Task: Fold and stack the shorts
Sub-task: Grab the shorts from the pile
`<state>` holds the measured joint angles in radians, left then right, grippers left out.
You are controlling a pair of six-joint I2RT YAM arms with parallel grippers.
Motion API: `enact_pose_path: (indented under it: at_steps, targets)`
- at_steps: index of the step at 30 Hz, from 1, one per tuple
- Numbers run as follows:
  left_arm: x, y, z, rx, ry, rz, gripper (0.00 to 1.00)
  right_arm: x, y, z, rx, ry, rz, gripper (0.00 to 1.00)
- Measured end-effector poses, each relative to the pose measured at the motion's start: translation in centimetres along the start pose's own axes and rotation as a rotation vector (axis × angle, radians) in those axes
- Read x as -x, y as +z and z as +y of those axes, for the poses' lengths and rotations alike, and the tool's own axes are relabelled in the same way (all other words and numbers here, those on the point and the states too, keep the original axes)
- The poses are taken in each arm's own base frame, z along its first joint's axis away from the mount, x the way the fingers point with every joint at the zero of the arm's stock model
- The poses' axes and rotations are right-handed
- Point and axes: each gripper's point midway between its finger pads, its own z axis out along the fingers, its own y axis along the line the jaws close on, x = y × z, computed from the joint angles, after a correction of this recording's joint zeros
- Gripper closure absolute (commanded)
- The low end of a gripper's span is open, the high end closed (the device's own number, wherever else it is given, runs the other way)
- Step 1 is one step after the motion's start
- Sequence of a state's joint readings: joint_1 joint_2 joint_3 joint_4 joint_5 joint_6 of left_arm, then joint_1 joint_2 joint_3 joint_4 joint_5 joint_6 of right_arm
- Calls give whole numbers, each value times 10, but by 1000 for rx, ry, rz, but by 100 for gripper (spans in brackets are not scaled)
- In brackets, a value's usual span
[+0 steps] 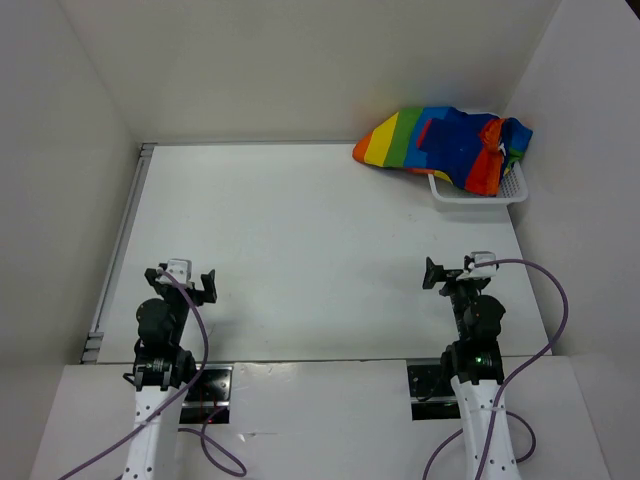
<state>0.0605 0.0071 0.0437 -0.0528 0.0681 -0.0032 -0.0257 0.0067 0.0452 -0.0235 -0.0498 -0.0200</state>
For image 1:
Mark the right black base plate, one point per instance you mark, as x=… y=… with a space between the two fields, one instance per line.
x=431 y=394

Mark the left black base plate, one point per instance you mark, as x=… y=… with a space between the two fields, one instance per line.
x=209 y=399

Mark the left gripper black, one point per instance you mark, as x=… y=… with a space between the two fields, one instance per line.
x=209 y=290

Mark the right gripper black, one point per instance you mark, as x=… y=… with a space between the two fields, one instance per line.
x=434 y=273

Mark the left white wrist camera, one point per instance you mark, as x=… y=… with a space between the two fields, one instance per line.
x=179 y=269

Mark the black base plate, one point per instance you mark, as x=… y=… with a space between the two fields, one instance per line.
x=209 y=399
x=431 y=394

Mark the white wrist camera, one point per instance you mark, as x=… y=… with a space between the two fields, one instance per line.
x=179 y=269
x=485 y=267

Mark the rainbow striped shorts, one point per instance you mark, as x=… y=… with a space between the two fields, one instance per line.
x=471 y=151

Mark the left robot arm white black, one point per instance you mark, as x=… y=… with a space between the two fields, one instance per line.
x=163 y=371

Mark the aluminium table edge rail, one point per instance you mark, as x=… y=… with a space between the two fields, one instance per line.
x=93 y=342

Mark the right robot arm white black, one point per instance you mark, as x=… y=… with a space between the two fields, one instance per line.
x=473 y=366

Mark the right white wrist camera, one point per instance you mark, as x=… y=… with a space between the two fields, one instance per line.
x=485 y=267

